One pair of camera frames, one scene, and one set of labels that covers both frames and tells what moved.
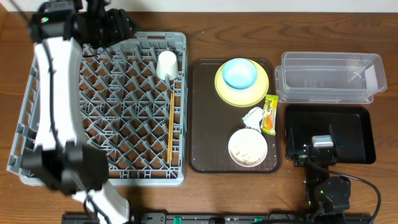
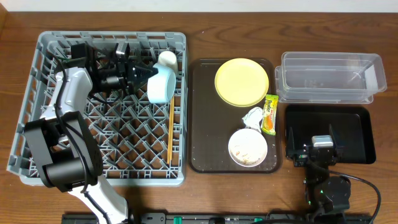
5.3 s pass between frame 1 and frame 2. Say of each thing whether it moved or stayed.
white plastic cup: stayed
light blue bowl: moved
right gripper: stayed
